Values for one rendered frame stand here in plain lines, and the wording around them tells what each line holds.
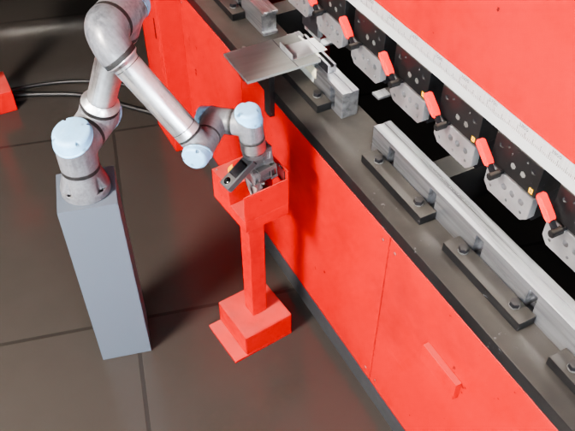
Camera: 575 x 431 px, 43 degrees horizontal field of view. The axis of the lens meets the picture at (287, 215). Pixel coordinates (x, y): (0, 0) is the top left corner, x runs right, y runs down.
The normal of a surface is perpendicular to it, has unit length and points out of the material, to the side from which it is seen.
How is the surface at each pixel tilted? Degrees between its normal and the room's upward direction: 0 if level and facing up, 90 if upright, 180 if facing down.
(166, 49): 90
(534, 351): 0
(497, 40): 90
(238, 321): 0
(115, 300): 90
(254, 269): 90
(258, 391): 0
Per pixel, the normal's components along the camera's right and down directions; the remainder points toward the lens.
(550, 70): -0.88, 0.33
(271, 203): 0.55, 0.59
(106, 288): 0.24, 0.69
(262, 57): 0.00, -0.70
